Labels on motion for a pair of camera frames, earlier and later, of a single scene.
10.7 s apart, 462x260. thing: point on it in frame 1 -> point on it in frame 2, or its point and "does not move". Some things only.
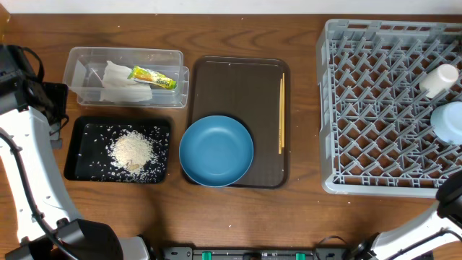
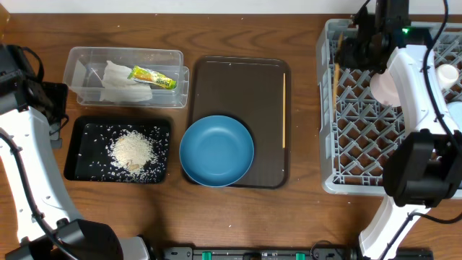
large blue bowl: [216, 151] does not move
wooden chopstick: [283, 111] does not move
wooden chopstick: [280, 117] -> [336, 74]
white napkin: [118, 87] does not move
